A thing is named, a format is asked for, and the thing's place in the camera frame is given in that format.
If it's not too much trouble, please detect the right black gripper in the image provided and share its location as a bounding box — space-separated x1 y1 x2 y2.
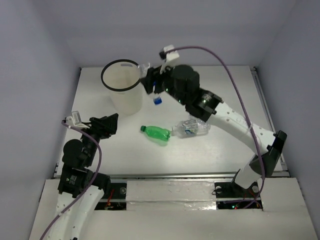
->
139 60 187 106

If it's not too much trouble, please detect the green plastic bottle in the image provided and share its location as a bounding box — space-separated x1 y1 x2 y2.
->
140 125 171 146

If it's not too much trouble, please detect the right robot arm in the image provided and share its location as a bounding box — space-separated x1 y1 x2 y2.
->
139 64 287 196

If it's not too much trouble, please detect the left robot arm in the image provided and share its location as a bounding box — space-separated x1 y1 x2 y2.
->
40 111 119 240

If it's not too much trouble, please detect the white bin black rim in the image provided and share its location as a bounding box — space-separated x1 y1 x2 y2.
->
100 59 143 115

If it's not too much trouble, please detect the clear bottle lemon label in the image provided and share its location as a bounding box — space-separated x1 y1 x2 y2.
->
171 118 211 138

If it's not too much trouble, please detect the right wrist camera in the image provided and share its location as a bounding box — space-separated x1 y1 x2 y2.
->
159 44 180 74

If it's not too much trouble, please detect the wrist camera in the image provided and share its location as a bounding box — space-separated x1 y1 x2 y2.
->
159 44 180 74
61 111 88 130

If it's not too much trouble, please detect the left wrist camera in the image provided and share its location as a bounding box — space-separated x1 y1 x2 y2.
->
61 111 88 130

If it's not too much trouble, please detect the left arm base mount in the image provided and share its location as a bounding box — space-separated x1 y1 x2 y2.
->
94 182 127 211

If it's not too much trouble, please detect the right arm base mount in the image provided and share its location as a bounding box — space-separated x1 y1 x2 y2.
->
211 182 263 210

